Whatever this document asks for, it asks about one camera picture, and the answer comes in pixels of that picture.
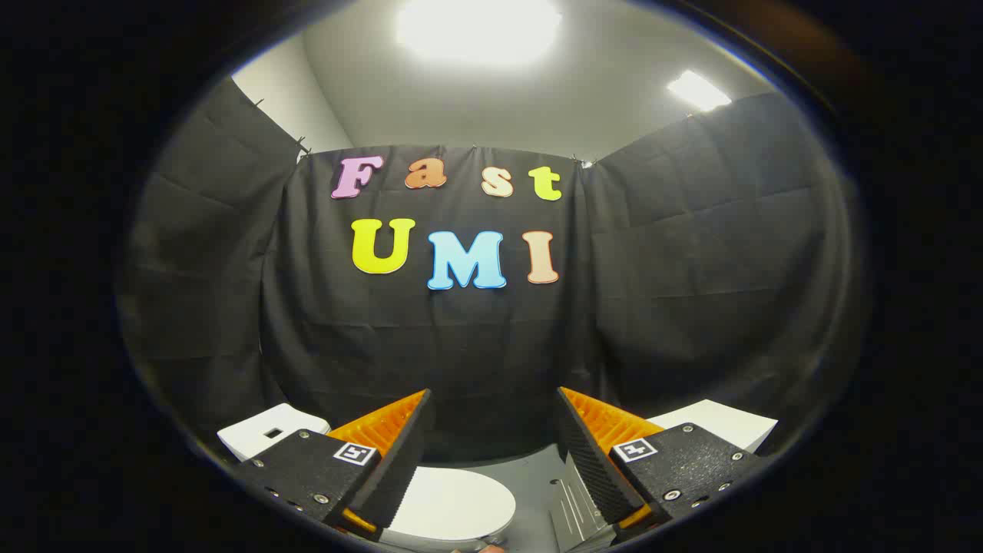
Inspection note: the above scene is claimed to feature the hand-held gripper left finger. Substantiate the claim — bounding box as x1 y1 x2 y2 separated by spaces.
233 389 433 538

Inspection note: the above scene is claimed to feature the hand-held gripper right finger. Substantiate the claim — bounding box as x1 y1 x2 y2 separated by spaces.
554 386 770 535

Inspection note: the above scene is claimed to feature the small ceiling light panel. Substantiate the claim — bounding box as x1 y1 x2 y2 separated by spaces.
666 70 733 113

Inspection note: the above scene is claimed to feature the white toilet tank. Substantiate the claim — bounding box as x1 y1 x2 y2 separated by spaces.
217 402 332 462

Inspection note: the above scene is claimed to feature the black backdrop cloth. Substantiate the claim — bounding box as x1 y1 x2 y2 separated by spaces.
115 77 872 465

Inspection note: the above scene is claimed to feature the large ceiling light panel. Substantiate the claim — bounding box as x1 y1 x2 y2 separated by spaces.
396 0 563 67

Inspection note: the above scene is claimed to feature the grey cabinet with white top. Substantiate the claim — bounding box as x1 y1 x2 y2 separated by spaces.
549 399 779 551

